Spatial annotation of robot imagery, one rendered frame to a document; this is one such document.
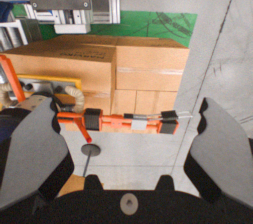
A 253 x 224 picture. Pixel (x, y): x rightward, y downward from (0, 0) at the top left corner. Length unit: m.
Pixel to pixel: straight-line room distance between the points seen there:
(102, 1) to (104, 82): 0.86
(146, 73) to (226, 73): 1.28
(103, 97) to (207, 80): 1.60
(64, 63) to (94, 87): 0.21
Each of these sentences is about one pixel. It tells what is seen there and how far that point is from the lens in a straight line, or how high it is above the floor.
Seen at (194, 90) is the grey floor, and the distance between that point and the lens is 2.10.
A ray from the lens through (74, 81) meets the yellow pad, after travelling 0.67.
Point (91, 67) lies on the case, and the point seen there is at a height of 0.94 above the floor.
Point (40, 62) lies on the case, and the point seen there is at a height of 0.94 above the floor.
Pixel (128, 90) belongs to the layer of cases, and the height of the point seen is 0.54.
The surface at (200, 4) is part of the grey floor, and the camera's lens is 1.79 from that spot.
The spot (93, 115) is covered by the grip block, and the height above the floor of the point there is 1.20.
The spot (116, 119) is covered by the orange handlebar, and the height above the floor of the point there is 1.19.
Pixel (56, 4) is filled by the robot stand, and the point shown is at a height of 1.04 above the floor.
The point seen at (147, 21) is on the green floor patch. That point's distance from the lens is 1.64.
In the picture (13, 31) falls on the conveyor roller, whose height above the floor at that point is 0.54.
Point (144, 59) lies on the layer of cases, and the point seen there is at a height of 0.54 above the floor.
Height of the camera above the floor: 1.63
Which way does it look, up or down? 57 degrees down
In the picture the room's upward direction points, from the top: 179 degrees counter-clockwise
